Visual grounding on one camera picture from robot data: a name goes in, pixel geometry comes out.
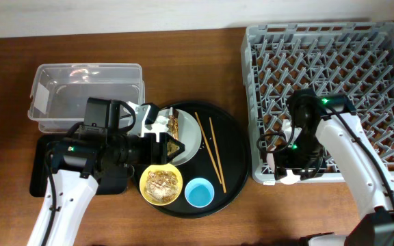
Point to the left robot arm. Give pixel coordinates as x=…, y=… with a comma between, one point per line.
x=113, y=134

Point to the blue plastic cup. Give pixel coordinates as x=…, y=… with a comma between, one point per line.
x=199, y=192

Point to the wooden chopstick right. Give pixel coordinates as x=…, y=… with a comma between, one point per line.
x=217, y=156

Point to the crumpled white napkin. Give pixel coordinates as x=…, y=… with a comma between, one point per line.
x=161, y=124

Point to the wooden chopstick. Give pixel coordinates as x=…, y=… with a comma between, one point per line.
x=217, y=156
x=207, y=147

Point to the brown gold snack wrapper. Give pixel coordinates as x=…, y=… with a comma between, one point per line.
x=173, y=115

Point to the pink plastic cup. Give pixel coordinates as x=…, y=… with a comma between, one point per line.
x=290, y=177

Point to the black device at bottom edge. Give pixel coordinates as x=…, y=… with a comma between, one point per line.
x=325, y=239

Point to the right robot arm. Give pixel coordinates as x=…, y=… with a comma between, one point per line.
x=331, y=125

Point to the black rectangular tray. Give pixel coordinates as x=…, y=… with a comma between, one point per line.
x=114, y=182

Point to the wooden chopstick left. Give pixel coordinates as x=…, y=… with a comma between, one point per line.
x=207, y=147

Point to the yellow bowl with food scraps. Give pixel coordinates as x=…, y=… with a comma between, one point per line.
x=160, y=185

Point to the grey dishwasher rack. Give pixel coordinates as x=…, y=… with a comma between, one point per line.
x=356, y=59

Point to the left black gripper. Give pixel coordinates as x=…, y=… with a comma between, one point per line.
x=162, y=158

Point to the clear plastic bin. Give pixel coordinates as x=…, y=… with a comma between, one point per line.
x=60, y=92

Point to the grey round plate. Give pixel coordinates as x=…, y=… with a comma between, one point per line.
x=189, y=135

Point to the black round tray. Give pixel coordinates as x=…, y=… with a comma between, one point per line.
x=235, y=157

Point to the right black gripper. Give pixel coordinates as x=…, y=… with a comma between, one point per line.
x=282, y=161

